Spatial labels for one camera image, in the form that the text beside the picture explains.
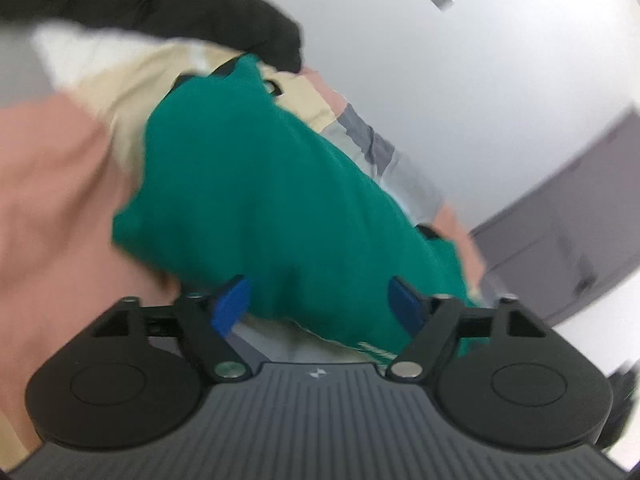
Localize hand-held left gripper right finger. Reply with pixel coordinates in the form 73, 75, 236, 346
387, 275, 551, 380

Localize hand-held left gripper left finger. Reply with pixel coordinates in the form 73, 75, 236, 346
90, 275, 253, 382

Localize green hoodie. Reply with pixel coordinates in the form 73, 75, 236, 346
112, 55, 481, 361

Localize grey wardrobe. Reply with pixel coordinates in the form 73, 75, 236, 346
470, 107, 640, 326

